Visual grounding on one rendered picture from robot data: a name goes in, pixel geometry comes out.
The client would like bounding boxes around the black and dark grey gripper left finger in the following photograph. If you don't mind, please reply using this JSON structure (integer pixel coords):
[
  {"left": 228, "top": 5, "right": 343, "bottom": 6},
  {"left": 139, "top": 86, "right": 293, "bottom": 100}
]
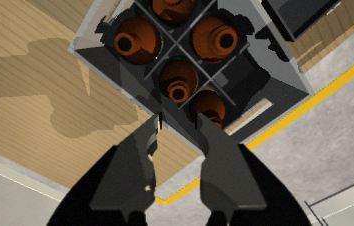
[{"left": 46, "top": 111, "right": 162, "bottom": 226}]

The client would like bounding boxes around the brown glass bottle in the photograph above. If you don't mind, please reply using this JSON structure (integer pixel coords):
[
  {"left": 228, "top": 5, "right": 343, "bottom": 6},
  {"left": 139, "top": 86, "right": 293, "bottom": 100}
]
[
  {"left": 189, "top": 14, "right": 238, "bottom": 63},
  {"left": 188, "top": 83, "right": 226, "bottom": 129},
  {"left": 114, "top": 17, "right": 165, "bottom": 65},
  {"left": 159, "top": 55, "right": 199, "bottom": 103}
]

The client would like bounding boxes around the black divided crate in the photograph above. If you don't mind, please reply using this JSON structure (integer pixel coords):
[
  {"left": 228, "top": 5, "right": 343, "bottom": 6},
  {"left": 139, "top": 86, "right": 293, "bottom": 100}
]
[{"left": 68, "top": 0, "right": 315, "bottom": 157}]

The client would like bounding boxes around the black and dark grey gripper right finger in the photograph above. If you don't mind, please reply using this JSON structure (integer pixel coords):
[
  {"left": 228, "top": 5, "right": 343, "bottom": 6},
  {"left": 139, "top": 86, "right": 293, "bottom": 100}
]
[{"left": 194, "top": 111, "right": 312, "bottom": 226}]

